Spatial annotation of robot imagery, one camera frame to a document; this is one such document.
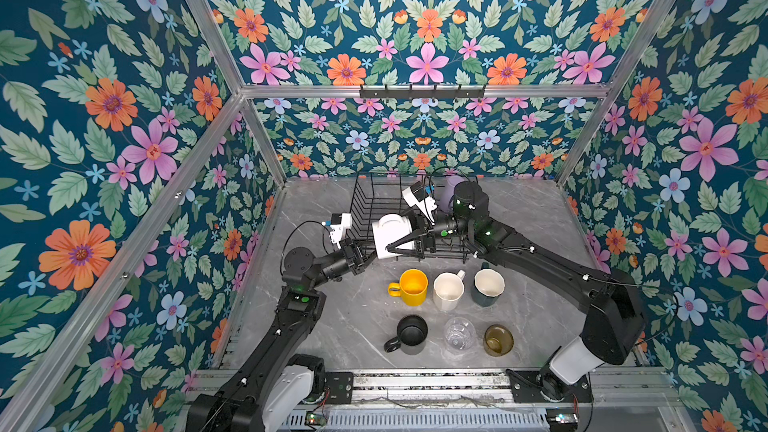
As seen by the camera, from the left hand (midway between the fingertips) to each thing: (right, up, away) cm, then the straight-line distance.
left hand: (388, 244), depth 64 cm
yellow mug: (+6, -17, +26) cm, 32 cm away
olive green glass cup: (+29, -28, +16) cm, 44 cm away
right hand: (0, +2, +1) cm, 2 cm away
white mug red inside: (0, +4, -3) cm, 5 cm away
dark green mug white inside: (+28, -15, +22) cm, 39 cm away
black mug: (+6, -28, +19) cm, 34 cm away
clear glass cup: (+19, -28, +18) cm, 38 cm away
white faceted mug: (+16, -16, +23) cm, 32 cm away
